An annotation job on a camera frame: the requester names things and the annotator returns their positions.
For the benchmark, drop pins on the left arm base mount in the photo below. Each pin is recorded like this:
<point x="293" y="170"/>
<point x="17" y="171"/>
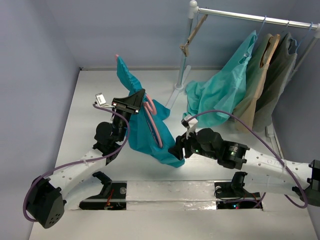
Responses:
<point x="112" y="196"/>

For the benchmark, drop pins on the beige wooden clip hanger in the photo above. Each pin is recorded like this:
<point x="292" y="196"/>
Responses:
<point x="185" y="47"/>

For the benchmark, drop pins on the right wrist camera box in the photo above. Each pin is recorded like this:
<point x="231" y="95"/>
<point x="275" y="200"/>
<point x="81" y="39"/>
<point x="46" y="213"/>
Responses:
<point x="190" y="123"/>

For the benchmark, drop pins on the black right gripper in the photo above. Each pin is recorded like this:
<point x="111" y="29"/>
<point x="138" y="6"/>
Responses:
<point x="182" y="145"/>

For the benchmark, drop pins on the mint green hanging shirt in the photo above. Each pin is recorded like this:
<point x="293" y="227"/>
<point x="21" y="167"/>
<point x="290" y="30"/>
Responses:
<point x="225" y="89"/>

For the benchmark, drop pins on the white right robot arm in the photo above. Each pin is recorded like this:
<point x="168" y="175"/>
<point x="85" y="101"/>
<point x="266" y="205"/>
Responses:
<point x="255" y="171"/>

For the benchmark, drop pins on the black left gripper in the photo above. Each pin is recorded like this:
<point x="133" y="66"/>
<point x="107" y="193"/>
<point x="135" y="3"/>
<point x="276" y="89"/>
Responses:
<point x="130" y="105"/>

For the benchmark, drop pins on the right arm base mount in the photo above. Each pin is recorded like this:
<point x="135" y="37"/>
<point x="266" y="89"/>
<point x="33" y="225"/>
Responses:
<point x="232" y="195"/>

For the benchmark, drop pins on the olive tan hanging shirt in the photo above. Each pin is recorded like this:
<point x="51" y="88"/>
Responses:
<point x="256" y="73"/>

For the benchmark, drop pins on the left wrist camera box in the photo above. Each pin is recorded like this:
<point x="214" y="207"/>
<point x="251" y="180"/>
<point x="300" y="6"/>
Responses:
<point x="101" y="102"/>

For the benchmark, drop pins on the teal blue t-shirt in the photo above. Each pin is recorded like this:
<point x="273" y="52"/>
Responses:
<point x="160" y="154"/>

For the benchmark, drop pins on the pink plastic hanger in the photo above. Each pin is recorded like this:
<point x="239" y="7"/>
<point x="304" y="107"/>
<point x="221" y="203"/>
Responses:
<point x="144" y="125"/>

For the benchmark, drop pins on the white metal clothes rack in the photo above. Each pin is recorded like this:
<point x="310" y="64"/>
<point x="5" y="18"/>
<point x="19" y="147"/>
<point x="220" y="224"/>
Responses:
<point x="196" y="17"/>

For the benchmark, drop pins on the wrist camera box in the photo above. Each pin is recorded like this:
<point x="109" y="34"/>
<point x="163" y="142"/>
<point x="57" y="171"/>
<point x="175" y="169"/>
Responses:
<point x="190" y="123"/>
<point x="101" y="102"/>

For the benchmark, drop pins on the blue wire hanger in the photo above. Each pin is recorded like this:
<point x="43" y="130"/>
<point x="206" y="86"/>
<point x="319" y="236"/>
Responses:
<point x="300" y="37"/>
<point x="261" y="27"/>

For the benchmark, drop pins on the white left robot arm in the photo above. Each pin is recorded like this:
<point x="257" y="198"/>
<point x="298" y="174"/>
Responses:
<point x="46" y="199"/>

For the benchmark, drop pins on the grey hanging shirt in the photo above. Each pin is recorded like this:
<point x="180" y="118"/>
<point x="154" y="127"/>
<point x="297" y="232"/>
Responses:
<point x="277" y="77"/>

